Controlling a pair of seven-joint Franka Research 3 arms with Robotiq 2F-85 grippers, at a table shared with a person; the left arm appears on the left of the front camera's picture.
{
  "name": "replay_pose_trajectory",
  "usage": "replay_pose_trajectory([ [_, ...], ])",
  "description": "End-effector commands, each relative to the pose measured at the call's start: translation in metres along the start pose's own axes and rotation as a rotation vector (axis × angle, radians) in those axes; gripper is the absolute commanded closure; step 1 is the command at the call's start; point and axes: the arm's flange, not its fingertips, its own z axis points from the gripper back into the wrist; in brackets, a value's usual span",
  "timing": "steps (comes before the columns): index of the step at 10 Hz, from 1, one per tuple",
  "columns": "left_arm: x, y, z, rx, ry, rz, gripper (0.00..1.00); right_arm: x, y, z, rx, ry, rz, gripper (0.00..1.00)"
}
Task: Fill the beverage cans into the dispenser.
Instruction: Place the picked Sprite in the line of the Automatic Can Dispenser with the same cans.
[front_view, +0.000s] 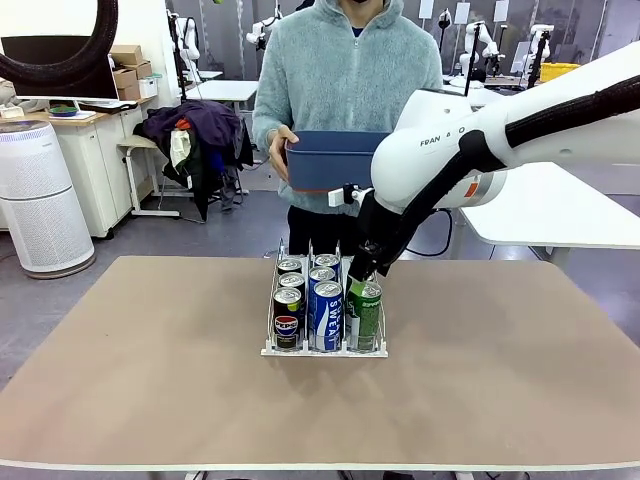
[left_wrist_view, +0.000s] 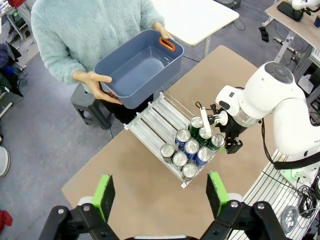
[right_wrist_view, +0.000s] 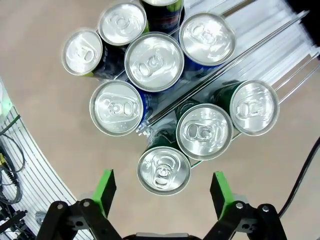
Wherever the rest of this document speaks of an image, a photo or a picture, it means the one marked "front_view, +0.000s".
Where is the green Chilsung cider can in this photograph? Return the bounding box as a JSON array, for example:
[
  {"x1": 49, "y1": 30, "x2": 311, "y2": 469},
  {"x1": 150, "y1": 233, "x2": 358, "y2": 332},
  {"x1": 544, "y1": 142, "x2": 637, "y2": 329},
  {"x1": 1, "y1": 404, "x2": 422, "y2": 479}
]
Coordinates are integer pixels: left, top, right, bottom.
[{"x1": 345, "y1": 281, "x2": 384, "y2": 351}]

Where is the cream white garment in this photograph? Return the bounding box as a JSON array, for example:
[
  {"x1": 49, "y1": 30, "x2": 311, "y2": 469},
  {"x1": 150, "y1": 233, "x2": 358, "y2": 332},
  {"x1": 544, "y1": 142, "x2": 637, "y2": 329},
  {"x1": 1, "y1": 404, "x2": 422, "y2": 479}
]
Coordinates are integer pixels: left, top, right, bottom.
[{"x1": 169, "y1": 128, "x2": 192, "y2": 169}]

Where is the black tripod pole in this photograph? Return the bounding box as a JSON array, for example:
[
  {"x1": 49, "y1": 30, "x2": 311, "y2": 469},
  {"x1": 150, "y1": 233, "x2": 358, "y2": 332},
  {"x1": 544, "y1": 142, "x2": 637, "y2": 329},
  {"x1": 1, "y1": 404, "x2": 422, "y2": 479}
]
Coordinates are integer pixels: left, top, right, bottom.
[{"x1": 528, "y1": 29, "x2": 550, "y2": 91}]

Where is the dark purple jacket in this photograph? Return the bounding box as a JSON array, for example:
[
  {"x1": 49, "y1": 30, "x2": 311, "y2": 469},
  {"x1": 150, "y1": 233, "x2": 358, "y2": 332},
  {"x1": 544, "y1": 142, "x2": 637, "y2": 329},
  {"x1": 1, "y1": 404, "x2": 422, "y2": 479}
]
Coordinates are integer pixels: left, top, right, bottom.
[{"x1": 145, "y1": 99, "x2": 244, "y2": 151}]

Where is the small cardboard box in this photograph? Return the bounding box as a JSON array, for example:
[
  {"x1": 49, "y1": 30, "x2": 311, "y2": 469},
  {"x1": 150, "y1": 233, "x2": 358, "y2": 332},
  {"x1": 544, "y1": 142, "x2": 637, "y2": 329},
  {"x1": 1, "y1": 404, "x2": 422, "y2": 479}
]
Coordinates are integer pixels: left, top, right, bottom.
[{"x1": 112, "y1": 67, "x2": 139, "y2": 90}]

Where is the right forearm teal sleeve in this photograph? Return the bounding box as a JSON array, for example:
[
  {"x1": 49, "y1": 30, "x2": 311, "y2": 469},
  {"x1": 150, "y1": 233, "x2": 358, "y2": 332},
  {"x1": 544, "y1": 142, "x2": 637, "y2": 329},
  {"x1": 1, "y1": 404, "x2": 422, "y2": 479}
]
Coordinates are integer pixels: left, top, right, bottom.
[{"x1": 252, "y1": 107, "x2": 286, "y2": 151}]

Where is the white can dispenser rack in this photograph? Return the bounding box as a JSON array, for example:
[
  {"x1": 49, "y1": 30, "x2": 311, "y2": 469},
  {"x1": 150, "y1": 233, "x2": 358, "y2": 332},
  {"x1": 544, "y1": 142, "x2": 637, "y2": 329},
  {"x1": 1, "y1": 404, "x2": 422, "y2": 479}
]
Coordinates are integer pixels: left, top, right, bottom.
[{"x1": 260, "y1": 237, "x2": 390, "y2": 359}]

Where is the white rolling side table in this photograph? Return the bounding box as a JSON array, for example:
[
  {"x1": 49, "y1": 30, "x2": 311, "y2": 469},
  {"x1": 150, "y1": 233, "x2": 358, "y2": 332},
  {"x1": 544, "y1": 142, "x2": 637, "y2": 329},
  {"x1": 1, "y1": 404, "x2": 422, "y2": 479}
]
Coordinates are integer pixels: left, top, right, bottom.
[{"x1": 117, "y1": 135, "x2": 181, "y2": 220}]

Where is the black stand pole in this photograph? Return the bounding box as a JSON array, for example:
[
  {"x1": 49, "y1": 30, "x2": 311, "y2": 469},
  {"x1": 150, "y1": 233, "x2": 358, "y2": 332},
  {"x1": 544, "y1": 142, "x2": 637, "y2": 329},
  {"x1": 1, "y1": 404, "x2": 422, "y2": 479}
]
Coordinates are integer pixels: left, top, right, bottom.
[{"x1": 462, "y1": 22, "x2": 482, "y2": 96}]

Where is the white background table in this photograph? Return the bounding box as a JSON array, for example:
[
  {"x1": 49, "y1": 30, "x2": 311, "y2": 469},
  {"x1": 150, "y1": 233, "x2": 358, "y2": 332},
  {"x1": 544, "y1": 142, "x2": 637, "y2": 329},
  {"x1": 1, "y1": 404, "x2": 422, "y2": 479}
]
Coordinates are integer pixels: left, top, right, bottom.
[{"x1": 184, "y1": 79, "x2": 260, "y2": 116}]

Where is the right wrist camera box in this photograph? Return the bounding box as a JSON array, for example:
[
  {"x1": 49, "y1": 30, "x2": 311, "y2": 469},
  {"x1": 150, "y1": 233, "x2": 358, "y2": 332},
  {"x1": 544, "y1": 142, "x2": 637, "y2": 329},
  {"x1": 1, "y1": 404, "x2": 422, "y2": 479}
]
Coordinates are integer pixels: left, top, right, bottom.
[{"x1": 327, "y1": 183, "x2": 375, "y2": 207}]

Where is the large cardboard box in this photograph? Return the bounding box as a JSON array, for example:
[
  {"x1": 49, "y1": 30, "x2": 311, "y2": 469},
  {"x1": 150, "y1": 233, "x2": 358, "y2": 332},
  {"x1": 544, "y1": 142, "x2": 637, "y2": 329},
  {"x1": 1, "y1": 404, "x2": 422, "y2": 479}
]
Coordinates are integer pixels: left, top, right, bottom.
[{"x1": 109, "y1": 44, "x2": 145, "y2": 66}]

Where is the large white table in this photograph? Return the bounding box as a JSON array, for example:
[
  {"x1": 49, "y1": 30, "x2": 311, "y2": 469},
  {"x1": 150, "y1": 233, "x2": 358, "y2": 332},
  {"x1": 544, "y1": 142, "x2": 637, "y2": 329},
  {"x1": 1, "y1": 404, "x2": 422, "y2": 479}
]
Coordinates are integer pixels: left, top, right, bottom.
[{"x1": 457, "y1": 159, "x2": 640, "y2": 269}]

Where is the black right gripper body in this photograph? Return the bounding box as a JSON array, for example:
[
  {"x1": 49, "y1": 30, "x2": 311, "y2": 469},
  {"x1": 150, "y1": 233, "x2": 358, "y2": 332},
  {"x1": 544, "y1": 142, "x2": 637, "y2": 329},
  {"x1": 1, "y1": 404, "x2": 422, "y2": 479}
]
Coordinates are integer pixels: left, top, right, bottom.
[{"x1": 355, "y1": 188, "x2": 407, "y2": 254}]

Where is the person in teal fleece jacket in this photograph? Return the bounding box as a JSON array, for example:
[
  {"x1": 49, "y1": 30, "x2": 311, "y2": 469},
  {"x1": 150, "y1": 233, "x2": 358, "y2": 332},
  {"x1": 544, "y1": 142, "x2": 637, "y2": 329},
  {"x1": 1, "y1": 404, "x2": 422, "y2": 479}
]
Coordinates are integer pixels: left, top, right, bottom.
[{"x1": 252, "y1": 0, "x2": 444, "y2": 259}]

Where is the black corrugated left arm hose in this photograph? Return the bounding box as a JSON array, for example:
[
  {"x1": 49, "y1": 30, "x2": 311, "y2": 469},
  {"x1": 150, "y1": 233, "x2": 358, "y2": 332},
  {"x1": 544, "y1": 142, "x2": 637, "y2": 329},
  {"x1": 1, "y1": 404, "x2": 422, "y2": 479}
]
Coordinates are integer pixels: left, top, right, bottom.
[{"x1": 0, "y1": 0, "x2": 120, "y2": 85}]

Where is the blue plastic bin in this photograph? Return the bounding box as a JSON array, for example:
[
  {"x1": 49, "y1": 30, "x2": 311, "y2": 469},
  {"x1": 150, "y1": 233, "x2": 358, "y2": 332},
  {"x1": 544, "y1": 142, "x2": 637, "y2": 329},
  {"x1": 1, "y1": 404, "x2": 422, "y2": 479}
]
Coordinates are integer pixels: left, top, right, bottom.
[{"x1": 283, "y1": 130, "x2": 394, "y2": 194}]

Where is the yellow plastic crate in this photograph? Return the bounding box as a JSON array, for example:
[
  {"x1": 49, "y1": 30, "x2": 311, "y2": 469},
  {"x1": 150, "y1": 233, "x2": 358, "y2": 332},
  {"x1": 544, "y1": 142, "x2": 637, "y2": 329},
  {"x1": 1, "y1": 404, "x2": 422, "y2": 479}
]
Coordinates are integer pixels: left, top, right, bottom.
[{"x1": 539, "y1": 62, "x2": 581, "y2": 80}]

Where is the white air purifier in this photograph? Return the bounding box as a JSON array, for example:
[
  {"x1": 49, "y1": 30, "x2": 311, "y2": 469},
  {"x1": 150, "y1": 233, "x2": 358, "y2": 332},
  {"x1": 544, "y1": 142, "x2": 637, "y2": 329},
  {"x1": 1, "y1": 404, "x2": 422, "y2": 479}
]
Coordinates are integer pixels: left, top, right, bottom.
[{"x1": 0, "y1": 118, "x2": 96, "y2": 280}]

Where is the black computer monitor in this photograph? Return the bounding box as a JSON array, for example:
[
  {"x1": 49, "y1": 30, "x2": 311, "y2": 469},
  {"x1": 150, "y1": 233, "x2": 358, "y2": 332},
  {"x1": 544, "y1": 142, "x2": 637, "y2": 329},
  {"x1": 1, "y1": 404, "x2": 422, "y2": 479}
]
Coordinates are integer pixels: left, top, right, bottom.
[{"x1": 0, "y1": 35, "x2": 120, "y2": 101}]

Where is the white desk cabinet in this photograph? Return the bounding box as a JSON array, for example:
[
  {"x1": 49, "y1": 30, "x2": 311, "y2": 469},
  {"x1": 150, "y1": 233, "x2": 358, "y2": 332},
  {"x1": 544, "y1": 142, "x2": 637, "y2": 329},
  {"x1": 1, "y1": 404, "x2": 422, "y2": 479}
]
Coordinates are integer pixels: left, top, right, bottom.
[{"x1": 49, "y1": 97, "x2": 151, "y2": 239}]

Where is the dark clothes pile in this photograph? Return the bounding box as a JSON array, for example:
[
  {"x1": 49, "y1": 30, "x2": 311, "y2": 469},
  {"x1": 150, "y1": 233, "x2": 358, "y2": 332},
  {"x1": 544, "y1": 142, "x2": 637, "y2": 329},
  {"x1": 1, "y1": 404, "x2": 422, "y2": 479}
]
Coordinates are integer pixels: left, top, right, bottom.
[{"x1": 132, "y1": 99, "x2": 255, "y2": 224}]

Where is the person's right hand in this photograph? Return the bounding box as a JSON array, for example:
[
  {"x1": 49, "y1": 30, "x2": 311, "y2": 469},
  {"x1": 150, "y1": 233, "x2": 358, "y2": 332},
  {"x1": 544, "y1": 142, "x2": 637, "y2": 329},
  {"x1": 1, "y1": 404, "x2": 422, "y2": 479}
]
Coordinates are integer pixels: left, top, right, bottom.
[{"x1": 268, "y1": 125, "x2": 301, "y2": 184}]

